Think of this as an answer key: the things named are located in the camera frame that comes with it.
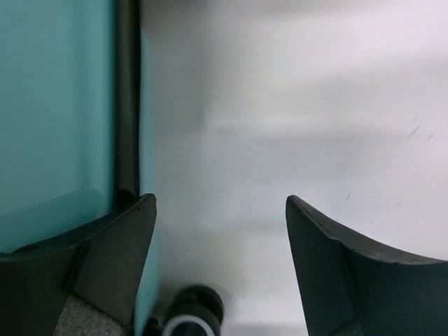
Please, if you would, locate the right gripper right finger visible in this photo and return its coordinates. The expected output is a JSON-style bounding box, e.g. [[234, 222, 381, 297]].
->
[[286, 195, 447, 335]]

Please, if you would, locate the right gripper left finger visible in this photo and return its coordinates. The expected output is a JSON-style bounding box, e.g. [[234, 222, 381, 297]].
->
[[1, 194, 157, 335]]

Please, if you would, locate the pink hard-shell suitcase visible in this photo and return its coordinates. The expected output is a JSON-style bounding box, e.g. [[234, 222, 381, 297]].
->
[[0, 0, 225, 336]]

